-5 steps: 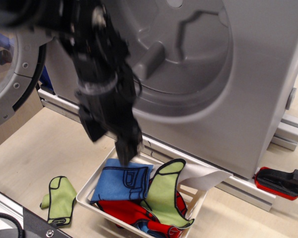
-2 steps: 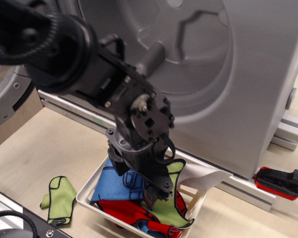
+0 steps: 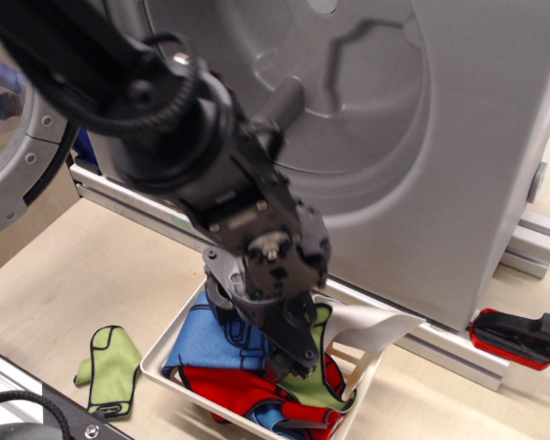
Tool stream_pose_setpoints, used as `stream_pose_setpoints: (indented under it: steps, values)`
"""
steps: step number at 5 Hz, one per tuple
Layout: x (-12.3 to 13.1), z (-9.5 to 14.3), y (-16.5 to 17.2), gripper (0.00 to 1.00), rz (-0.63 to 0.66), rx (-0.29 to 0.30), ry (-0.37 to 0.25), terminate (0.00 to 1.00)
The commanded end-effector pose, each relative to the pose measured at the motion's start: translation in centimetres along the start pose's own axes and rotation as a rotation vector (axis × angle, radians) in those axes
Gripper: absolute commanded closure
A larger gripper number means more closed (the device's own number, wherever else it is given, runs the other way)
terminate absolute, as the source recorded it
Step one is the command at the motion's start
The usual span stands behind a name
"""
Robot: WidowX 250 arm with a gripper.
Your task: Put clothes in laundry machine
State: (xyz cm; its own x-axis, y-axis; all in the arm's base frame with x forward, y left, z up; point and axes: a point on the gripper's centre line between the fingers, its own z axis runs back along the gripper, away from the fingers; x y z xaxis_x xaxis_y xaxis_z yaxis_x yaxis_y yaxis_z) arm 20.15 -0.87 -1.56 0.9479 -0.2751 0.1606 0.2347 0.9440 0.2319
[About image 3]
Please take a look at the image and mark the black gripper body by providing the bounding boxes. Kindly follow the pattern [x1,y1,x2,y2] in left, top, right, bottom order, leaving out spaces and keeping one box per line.
[202,247,321,372]

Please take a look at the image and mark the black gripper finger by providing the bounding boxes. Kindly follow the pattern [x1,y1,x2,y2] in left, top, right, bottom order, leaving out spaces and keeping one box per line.
[205,279,237,325]
[265,350,312,383]

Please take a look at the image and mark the blue felt jeans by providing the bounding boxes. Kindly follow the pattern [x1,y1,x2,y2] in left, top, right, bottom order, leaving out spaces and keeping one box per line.
[161,291,271,378]

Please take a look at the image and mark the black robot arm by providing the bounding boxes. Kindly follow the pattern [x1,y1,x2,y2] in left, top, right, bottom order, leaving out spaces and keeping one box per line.
[0,1,331,380]

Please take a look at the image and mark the white plastic laundry basket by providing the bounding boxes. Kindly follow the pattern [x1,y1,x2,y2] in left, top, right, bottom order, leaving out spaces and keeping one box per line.
[139,274,387,440]

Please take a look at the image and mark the grey toy washing machine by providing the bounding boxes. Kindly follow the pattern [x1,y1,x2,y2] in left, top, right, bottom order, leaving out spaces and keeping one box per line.
[71,0,550,332]

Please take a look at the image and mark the green felt sock in basket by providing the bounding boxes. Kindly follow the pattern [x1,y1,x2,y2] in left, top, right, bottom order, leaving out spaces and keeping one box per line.
[278,304,357,413]

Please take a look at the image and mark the blue felt cloth in basket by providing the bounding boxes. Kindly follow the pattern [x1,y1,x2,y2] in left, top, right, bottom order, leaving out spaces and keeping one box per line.
[247,403,303,440]

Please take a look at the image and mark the white felt cloth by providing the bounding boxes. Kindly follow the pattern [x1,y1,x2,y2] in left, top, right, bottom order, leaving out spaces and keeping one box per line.
[314,293,425,353]

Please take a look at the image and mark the red felt shirt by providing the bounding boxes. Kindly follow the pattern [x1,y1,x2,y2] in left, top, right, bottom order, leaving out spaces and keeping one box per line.
[171,367,346,439]

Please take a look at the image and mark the green felt sock on table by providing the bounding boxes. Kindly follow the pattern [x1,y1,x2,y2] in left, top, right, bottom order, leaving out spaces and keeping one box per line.
[73,325,141,420]

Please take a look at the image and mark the red black clamp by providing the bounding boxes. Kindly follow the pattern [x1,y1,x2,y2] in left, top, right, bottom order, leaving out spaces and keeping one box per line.
[468,309,550,371]

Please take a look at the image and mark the grey round washer door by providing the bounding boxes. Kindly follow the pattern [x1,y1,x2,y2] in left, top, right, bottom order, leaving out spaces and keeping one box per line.
[0,42,78,233]

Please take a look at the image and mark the black mount plate with cable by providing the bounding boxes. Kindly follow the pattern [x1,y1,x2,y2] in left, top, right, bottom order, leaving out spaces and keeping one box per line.
[0,388,129,439]

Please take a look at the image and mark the aluminium table edge rail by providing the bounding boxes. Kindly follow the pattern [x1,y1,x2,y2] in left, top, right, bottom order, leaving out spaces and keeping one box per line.
[0,355,44,425]

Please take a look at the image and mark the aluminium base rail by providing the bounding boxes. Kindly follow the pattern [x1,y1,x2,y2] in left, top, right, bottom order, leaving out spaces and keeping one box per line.
[71,165,550,391]

